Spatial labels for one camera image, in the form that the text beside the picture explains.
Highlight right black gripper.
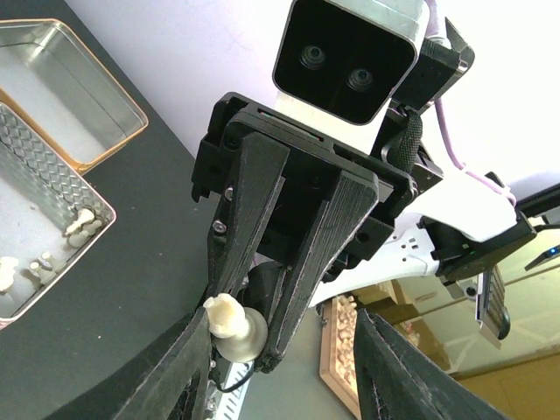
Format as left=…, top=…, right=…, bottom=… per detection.
left=192, top=92, right=415, bottom=374

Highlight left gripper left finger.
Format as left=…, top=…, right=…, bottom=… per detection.
left=114, top=308, right=212, bottom=419

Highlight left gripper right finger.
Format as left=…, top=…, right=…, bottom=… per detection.
left=353, top=309, right=507, bottom=420

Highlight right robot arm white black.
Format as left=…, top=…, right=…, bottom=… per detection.
left=192, top=1, right=559, bottom=373

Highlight pink tin box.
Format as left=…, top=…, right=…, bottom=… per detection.
left=1, top=103, right=116, bottom=328

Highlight yellow tin lid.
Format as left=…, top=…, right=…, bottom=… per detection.
left=1, top=18, right=149, bottom=173

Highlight light blue slotted cable duct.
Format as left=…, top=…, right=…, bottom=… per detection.
left=205, top=360, right=253, bottom=420

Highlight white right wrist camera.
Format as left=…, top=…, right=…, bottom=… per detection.
left=272, top=1, right=431, bottom=154

